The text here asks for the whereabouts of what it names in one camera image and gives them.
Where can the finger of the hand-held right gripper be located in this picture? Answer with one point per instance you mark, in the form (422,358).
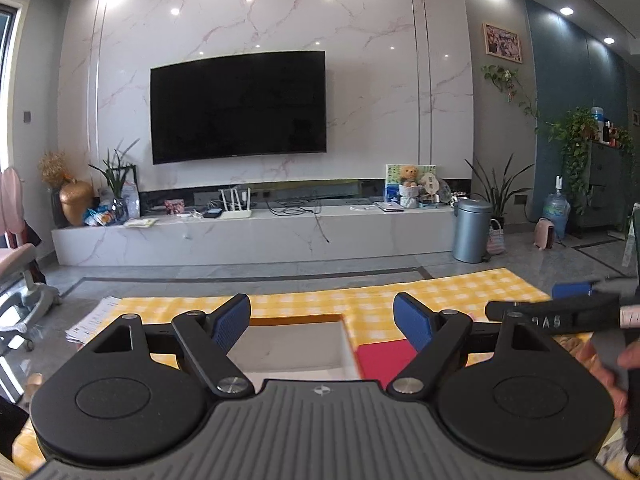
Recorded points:
(565,310)
(572,291)

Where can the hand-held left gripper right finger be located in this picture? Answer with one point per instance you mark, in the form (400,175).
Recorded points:
(411,322)

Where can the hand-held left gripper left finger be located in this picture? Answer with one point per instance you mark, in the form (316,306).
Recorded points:
(231,322)

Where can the person's right hand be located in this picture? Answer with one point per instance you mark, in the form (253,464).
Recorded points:
(587,355)

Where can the pink space heater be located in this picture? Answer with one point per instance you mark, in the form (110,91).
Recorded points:
(544,234)

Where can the open cardboard box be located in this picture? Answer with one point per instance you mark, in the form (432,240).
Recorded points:
(300,345)

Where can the blue water jug with pump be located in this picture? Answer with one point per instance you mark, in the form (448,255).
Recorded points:
(556,212)

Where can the white marble television console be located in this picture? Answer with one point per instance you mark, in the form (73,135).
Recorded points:
(250,240)

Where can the woven checked handbag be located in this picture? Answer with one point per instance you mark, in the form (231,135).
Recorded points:
(496,240)

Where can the yellow checked tablecloth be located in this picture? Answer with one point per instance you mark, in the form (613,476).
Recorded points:
(320,295)

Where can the grey pedal trash can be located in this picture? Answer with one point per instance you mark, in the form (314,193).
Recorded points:
(471,232)

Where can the dark drawer cabinet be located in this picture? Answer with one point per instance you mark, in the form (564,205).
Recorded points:
(602,185)

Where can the flat white notebook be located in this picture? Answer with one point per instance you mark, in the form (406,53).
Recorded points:
(389,206)

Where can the long leaf potted plant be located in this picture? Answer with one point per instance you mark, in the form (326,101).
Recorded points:
(500,195)

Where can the small metal tin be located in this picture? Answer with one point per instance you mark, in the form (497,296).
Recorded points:
(429,201)

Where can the small pink box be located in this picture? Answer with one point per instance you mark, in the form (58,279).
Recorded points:
(175,207)

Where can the decorative plate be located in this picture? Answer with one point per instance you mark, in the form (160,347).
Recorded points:
(445,192)

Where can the papers on console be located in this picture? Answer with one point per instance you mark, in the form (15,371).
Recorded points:
(140,222)

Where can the stack of printed papers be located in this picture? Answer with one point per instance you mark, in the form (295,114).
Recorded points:
(92,320)

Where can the round paper fan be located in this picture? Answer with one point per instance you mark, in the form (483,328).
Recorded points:
(429,184)

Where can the brown teddy bear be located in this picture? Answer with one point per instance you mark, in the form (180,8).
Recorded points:
(410,174)

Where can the green picture board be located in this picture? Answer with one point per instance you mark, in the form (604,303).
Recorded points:
(392,175)

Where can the trailing vine plant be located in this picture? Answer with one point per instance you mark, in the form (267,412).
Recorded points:
(575,135)

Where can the white blue plastic bag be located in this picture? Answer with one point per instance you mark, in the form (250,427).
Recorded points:
(131,200)

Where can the blue snack bags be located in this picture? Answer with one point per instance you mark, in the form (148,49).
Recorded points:
(97,216)

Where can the blue capped white bottle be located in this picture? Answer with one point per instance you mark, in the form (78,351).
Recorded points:
(597,120)

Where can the green plant in glass vase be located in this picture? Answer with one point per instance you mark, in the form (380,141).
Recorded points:
(117,175)

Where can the golden acorn vase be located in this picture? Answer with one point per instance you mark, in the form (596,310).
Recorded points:
(76,202)

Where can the pink office chair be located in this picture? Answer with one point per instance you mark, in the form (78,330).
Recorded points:
(20,265)

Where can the dried flower bunch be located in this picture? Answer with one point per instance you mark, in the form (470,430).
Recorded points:
(52,167)

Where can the window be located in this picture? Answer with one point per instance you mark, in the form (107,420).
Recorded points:
(7,85)

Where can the black wall television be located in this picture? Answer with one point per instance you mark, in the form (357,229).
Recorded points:
(240,107)

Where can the climbing wall vine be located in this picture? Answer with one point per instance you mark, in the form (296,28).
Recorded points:
(505,80)

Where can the framed wall picture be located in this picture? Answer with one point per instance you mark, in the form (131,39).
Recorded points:
(502,42)

